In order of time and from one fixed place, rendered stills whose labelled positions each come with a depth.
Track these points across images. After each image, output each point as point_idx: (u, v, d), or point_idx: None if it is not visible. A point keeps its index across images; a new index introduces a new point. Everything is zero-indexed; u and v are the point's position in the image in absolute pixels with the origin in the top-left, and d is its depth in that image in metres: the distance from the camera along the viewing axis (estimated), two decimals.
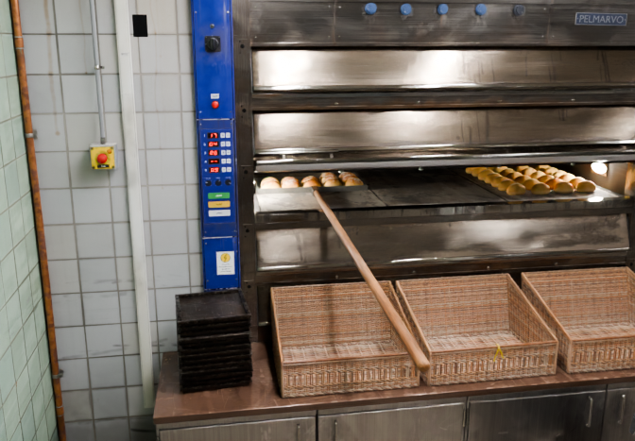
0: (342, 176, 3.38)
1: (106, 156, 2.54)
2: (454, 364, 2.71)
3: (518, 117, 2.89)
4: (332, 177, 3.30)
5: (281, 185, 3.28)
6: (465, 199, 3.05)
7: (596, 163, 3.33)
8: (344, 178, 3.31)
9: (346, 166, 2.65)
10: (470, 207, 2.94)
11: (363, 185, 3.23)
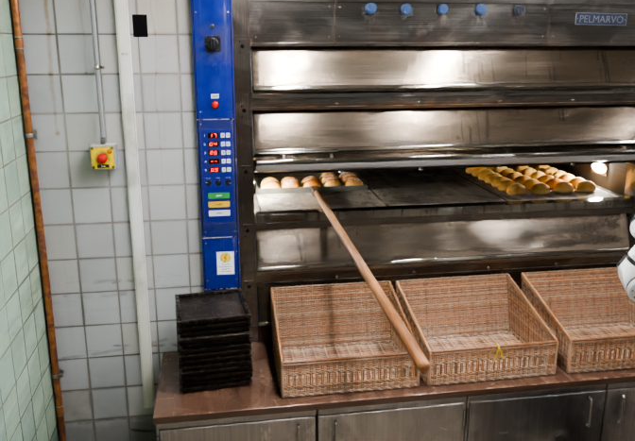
0: (342, 176, 3.38)
1: (106, 156, 2.54)
2: (454, 364, 2.71)
3: (518, 117, 2.89)
4: (332, 177, 3.30)
5: (281, 185, 3.28)
6: (465, 199, 3.05)
7: (596, 163, 3.33)
8: (344, 178, 3.31)
9: (346, 166, 2.65)
10: (470, 207, 2.94)
11: (363, 185, 3.23)
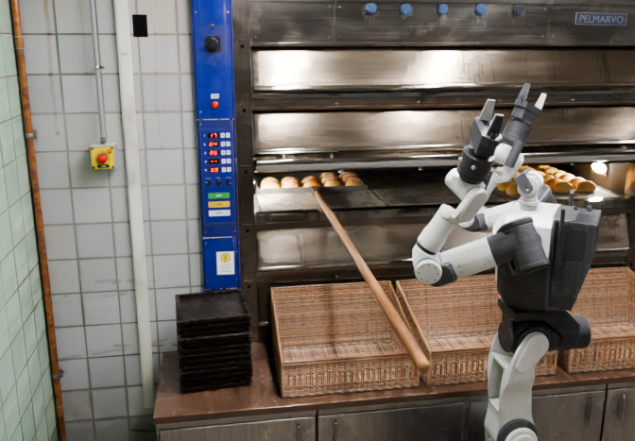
0: (342, 176, 3.38)
1: (106, 156, 2.54)
2: (454, 364, 2.71)
3: None
4: (332, 177, 3.30)
5: (281, 185, 3.28)
6: None
7: (596, 163, 3.33)
8: (344, 178, 3.31)
9: (346, 166, 2.65)
10: None
11: (363, 185, 3.23)
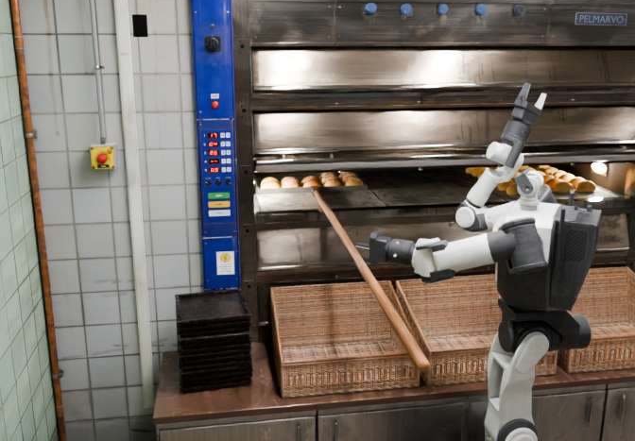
0: (342, 176, 3.38)
1: (106, 156, 2.54)
2: (454, 364, 2.71)
3: None
4: (332, 177, 3.30)
5: (281, 185, 3.28)
6: (465, 199, 3.05)
7: (596, 163, 3.33)
8: (344, 178, 3.31)
9: (346, 166, 2.65)
10: None
11: (363, 185, 3.23)
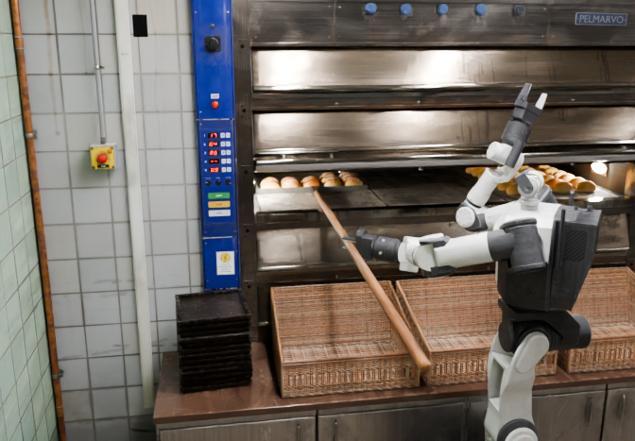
0: (342, 176, 3.38)
1: (106, 156, 2.54)
2: (454, 364, 2.71)
3: None
4: (332, 177, 3.30)
5: (281, 185, 3.28)
6: (465, 199, 3.05)
7: (596, 163, 3.33)
8: (344, 178, 3.31)
9: (346, 166, 2.65)
10: None
11: (363, 185, 3.23)
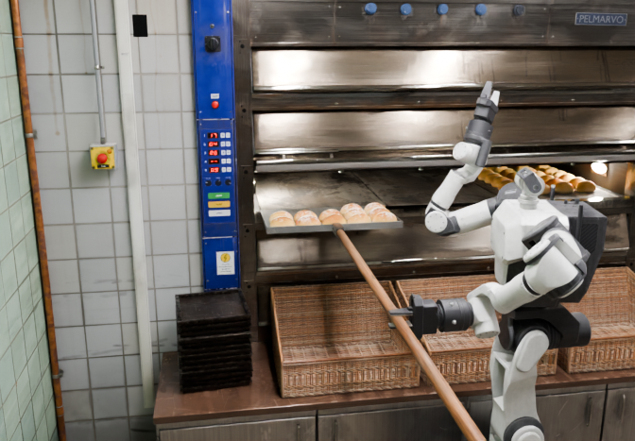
0: (369, 208, 2.74)
1: (106, 156, 2.54)
2: (454, 364, 2.71)
3: (518, 117, 2.89)
4: (357, 210, 2.66)
5: (294, 221, 2.63)
6: (465, 199, 3.05)
7: (596, 163, 3.33)
8: (372, 212, 2.67)
9: (346, 166, 2.65)
10: None
11: (397, 221, 2.59)
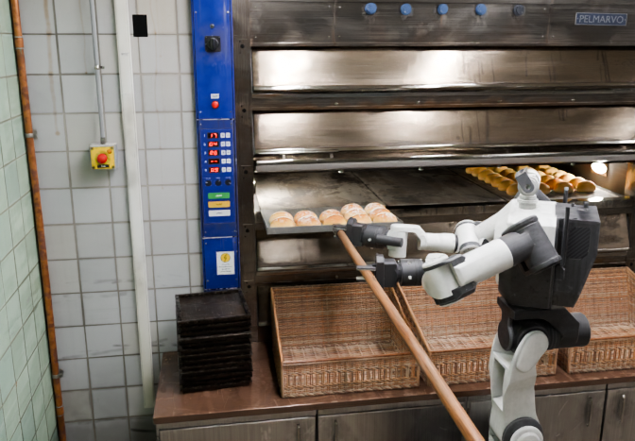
0: (369, 208, 2.74)
1: (106, 156, 2.54)
2: (454, 364, 2.71)
3: (518, 117, 2.89)
4: (357, 211, 2.66)
5: (294, 221, 2.64)
6: (465, 199, 3.05)
7: (596, 163, 3.33)
8: (372, 212, 2.67)
9: (346, 166, 2.65)
10: (470, 207, 2.94)
11: (397, 222, 2.59)
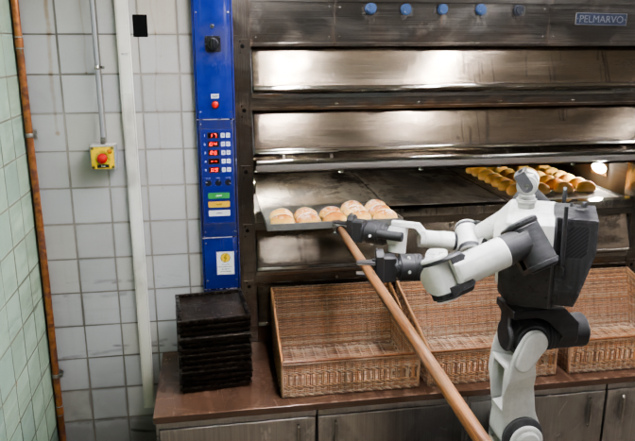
0: (369, 205, 2.74)
1: (106, 156, 2.54)
2: (454, 364, 2.71)
3: (518, 117, 2.89)
4: (357, 207, 2.66)
5: (294, 218, 2.63)
6: (465, 199, 3.05)
7: (596, 163, 3.33)
8: (372, 209, 2.67)
9: (346, 166, 2.65)
10: (470, 207, 2.94)
11: (397, 218, 2.59)
